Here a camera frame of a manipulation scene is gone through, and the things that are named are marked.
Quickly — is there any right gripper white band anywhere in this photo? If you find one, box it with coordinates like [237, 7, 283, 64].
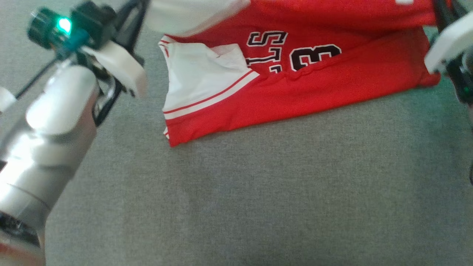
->
[424, 0, 473, 104]

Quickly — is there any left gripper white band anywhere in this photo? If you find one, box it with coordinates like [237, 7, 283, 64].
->
[83, 0, 150, 126]

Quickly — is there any red basketball jersey with lettering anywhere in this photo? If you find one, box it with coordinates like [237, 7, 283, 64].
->
[144, 0, 442, 147]

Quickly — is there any grey fabric sofa seat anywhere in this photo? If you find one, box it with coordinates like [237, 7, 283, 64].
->
[0, 0, 473, 266]

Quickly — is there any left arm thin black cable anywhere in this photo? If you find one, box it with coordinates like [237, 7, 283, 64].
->
[15, 57, 60, 100]

